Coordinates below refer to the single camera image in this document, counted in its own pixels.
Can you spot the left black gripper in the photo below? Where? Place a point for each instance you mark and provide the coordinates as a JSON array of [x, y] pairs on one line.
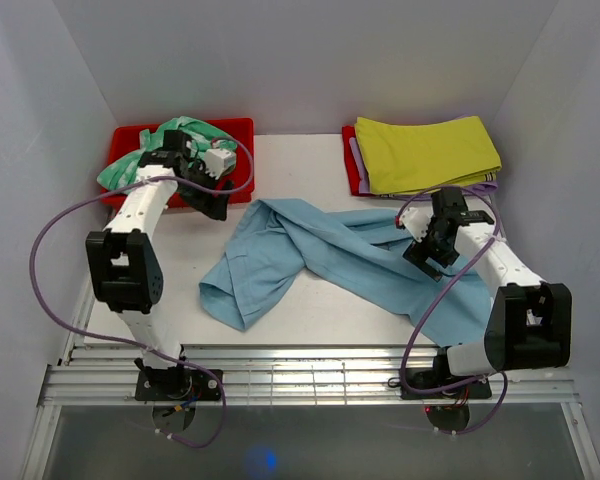
[[211, 205]]

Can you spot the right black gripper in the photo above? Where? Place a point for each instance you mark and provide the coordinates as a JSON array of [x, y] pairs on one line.
[[418, 254]]

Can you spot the light blue trousers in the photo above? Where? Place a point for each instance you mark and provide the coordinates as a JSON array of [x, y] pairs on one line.
[[336, 278]]

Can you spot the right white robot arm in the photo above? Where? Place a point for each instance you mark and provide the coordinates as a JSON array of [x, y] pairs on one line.
[[530, 323]]

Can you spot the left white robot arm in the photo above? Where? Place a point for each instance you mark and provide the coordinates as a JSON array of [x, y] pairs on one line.
[[125, 271]]

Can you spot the green white patterned trousers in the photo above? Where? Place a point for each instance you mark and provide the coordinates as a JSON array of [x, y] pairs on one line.
[[204, 136]]

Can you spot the yellow folded trousers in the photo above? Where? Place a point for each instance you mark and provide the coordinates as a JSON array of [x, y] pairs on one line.
[[425, 155]]

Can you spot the lilac folded trousers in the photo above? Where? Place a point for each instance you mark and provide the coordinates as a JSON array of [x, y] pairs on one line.
[[360, 170]]

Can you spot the red folded trousers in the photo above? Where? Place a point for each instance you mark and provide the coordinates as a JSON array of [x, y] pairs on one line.
[[356, 172]]

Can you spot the red plastic bin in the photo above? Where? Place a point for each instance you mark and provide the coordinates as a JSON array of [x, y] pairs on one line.
[[130, 142]]

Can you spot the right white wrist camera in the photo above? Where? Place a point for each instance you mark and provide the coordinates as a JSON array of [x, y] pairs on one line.
[[415, 221]]

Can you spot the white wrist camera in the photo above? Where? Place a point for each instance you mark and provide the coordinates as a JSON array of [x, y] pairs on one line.
[[219, 162], [415, 221]]

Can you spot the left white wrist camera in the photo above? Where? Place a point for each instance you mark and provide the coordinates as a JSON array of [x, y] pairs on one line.
[[219, 162]]

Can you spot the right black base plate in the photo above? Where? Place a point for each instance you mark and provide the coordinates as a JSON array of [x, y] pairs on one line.
[[425, 378]]

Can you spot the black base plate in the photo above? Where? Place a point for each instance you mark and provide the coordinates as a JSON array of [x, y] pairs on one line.
[[176, 384], [425, 378]]

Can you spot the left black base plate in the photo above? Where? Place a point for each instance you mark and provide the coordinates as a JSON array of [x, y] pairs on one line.
[[176, 384]]

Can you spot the aluminium rail frame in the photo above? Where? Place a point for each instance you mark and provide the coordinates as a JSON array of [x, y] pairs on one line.
[[307, 396]]

